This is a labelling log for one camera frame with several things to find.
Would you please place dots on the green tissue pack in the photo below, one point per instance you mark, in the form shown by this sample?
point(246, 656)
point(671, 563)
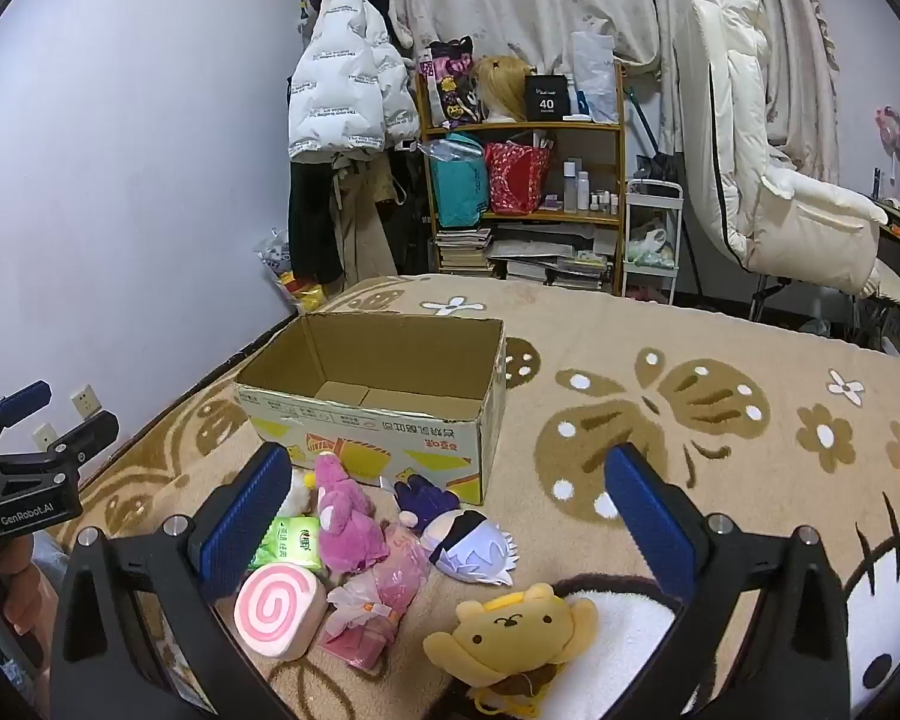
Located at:
point(296, 540)

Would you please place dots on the pink plastic-wrapped package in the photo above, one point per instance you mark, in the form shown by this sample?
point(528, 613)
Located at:
point(379, 600)

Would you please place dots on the group of cosmetic bottles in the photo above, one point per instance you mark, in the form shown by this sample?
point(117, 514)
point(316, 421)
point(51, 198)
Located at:
point(581, 187)

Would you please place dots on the white wall outlet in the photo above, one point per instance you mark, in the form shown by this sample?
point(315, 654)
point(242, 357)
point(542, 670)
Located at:
point(46, 436)
point(85, 401)

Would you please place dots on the teal bag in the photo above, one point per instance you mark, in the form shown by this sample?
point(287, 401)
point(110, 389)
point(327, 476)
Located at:
point(457, 187)

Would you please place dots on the pale green plastic bag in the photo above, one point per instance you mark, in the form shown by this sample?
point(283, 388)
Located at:
point(651, 251)

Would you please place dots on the person's left hand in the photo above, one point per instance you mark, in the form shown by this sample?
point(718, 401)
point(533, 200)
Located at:
point(26, 577)

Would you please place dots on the black box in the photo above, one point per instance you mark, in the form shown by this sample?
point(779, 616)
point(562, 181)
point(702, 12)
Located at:
point(547, 97)

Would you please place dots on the pile of papers and books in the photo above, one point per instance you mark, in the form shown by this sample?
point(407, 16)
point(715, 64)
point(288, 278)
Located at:
point(547, 259)

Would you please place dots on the purple printed bag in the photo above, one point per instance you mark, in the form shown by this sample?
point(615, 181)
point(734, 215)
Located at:
point(454, 86)

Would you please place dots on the stack of books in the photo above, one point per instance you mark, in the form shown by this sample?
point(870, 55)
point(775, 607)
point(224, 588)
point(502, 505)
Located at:
point(463, 251)

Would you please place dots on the pink swirl roll cushion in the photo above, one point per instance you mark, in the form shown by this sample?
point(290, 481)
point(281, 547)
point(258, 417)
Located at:
point(277, 607)

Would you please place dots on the pink desk fan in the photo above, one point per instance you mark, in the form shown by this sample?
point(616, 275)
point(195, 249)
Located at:
point(891, 139)

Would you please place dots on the silver-haired plush doll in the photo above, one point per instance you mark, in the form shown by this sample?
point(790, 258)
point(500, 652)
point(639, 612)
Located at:
point(472, 551)

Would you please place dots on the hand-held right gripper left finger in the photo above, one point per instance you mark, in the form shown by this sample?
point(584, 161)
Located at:
point(247, 517)

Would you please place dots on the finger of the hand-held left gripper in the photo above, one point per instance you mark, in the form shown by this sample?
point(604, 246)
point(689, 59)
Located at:
point(22, 399)
point(86, 435)

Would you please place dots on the blonde wig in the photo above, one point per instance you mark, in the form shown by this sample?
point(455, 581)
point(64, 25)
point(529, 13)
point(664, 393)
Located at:
point(499, 86)

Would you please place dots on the black hanging trousers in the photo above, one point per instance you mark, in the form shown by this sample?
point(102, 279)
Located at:
point(311, 225)

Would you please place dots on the white padded chair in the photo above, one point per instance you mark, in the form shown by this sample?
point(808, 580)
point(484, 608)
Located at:
point(750, 165)

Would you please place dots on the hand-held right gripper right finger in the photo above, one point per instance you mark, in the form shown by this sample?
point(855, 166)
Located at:
point(645, 510)

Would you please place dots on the white plastic bag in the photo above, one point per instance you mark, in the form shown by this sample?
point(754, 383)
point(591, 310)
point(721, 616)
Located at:
point(594, 75)

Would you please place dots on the yellow and white bags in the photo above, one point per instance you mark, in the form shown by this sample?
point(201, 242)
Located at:
point(292, 285)

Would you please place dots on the wooden shelf unit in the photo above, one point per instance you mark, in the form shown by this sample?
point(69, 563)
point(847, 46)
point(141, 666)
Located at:
point(555, 127)

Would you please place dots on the red patterned bag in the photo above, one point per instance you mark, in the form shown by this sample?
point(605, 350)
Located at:
point(517, 180)

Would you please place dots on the beige hanging coat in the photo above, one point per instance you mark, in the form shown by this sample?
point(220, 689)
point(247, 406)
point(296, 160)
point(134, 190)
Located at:
point(371, 217)

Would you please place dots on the pink plush bear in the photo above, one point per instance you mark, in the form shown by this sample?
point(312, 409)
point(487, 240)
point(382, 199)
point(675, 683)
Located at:
point(349, 532)

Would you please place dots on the yellow plush bear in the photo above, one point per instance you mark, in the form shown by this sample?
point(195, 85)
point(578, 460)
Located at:
point(510, 622)

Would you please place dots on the white puffer jacket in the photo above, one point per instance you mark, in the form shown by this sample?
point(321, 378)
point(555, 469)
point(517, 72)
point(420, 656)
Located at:
point(337, 75)

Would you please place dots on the printed cardboard box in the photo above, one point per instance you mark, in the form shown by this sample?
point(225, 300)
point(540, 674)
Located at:
point(420, 450)

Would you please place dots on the dark purple plush toy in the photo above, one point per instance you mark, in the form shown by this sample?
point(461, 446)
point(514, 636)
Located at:
point(424, 501)

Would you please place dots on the white trolley cart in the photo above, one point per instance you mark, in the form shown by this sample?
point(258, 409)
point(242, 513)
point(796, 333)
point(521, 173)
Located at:
point(652, 195)

